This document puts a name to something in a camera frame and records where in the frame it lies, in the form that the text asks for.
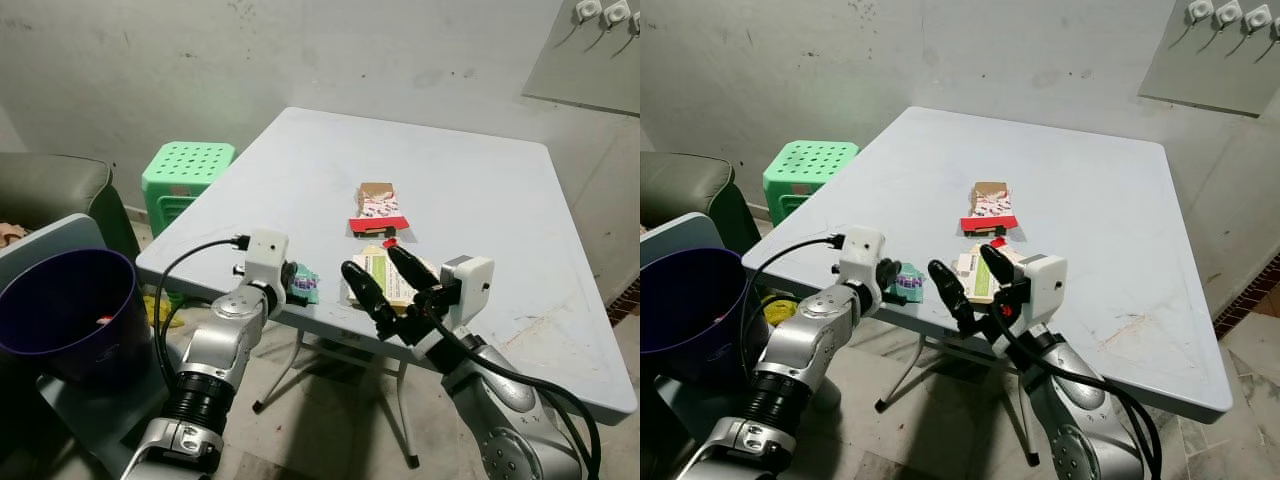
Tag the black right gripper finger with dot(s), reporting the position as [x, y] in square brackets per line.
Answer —
[410, 268]
[368, 293]
[998, 264]
[952, 288]

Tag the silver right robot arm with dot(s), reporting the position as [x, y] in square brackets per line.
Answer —
[1066, 402]
[500, 402]

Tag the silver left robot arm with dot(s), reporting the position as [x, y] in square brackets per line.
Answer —
[215, 352]
[792, 368]

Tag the purple rubbish bin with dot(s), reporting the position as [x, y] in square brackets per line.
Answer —
[685, 300]
[60, 300]

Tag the teal snack packet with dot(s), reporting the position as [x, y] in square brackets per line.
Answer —
[307, 285]
[913, 284]

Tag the green beige carton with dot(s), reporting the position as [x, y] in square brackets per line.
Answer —
[385, 275]
[975, 272]

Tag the red white cardboard box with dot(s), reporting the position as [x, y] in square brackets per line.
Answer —
[990, 208]
[380, 210]

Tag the light blue folding table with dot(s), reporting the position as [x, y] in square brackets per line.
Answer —
[480, 200]
[1100, 200]

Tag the yellow plastic bag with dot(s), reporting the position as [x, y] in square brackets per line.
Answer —
[160, 312]
[780, 310]

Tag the green plastic stool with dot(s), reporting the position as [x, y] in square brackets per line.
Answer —
[185, 165]
[805, 165]

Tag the light blue plastic chair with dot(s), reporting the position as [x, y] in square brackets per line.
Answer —
[672, 232]
[45, 235]

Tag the dark grey sofa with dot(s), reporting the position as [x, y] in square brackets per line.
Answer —
[685, 180]
[50, 185]

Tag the pink cloth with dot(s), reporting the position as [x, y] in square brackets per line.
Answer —
[12, 235]

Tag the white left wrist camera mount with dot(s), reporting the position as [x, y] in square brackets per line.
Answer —
[266, 255]
[862, 250]

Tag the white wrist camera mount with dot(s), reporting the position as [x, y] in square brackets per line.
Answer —
[470, 285]
[1043, 280]
[266, 255]
[862, 250]

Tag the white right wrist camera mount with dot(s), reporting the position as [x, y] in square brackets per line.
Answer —
[1043, 280]
[470, 285]

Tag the grey wall panel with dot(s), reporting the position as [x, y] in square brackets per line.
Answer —
[1210, 65]
[590, 70]

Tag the white wall plug adapter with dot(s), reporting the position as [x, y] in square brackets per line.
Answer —
[616, 12]
[1199, 10]
[1227, 12]
[587, 10]
[1257, 18]
[635, 20]

